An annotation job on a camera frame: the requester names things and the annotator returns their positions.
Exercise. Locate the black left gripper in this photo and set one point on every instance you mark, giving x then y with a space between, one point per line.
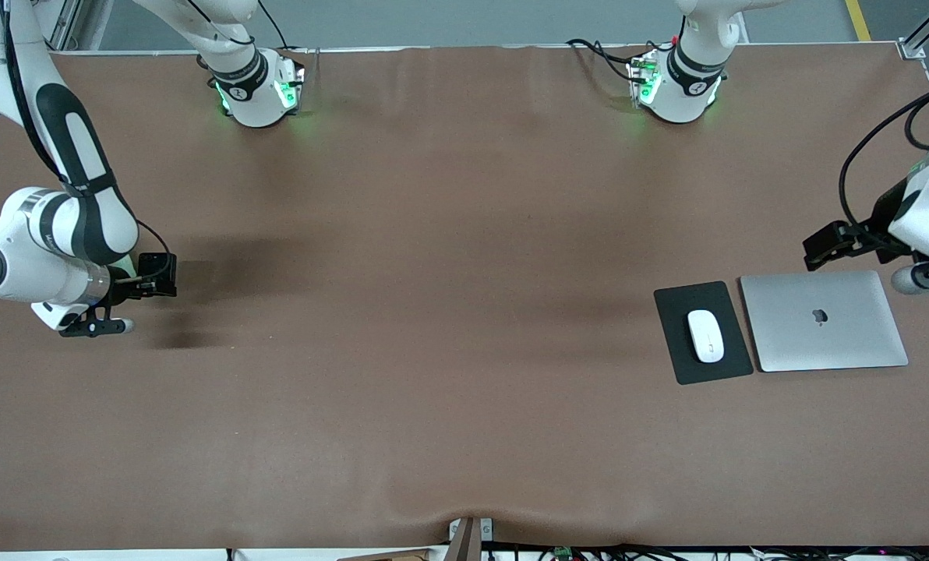
882 216

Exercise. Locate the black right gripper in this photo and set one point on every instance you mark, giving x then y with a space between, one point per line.
132 285

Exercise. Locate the black flip phone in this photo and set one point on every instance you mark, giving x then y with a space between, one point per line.
157 274

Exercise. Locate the white computer mouse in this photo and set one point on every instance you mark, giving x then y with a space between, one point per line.
706 336

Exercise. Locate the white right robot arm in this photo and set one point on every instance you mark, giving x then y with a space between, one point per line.
44 249

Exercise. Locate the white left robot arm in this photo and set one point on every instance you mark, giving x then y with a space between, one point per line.
687 74

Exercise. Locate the black mouse pad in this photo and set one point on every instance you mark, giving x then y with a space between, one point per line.
729 366

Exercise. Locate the silver closed laptop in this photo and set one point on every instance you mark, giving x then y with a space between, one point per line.
823 321

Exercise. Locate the metal table edge bracket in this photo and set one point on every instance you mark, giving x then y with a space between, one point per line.
468 538

